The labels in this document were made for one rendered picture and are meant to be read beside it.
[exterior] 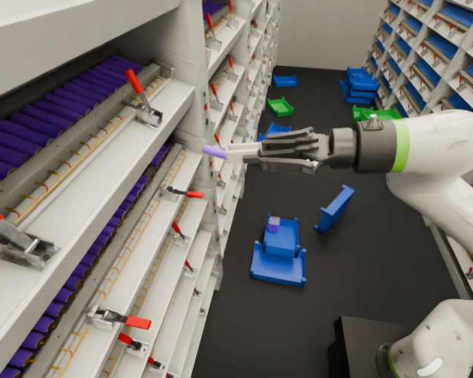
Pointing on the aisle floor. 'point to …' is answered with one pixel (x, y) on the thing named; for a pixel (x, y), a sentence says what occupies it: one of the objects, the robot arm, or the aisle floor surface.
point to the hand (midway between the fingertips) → (244, 153)
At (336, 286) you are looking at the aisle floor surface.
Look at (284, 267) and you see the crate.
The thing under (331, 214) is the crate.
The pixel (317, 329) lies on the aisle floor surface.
